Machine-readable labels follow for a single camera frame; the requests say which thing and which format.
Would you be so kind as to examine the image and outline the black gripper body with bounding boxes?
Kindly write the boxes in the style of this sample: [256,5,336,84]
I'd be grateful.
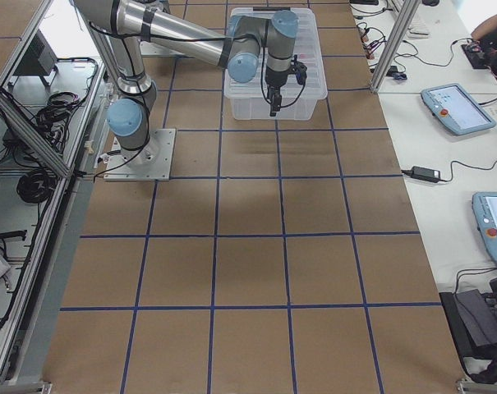
[265,67,292,99]

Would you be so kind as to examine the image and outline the blue teach pendant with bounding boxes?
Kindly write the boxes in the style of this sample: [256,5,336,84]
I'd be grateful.
[421,83,496,135]
[472,192,497,264]

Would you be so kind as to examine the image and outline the clear plastic storage box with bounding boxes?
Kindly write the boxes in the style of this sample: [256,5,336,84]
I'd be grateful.
[224,6,328,121]

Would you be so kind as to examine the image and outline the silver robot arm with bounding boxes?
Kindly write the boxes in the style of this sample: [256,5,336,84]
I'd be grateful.
[74,1,306,169]

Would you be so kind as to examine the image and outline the aluminium frame post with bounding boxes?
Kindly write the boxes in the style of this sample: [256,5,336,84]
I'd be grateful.
[370,0,419,94]

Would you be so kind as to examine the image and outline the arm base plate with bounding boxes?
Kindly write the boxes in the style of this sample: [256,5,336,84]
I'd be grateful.
[104,128,176,181]
[140,41,182,57]

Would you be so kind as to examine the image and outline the black power adapter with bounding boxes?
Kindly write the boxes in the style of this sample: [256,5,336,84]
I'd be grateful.
[402,166,441,183]

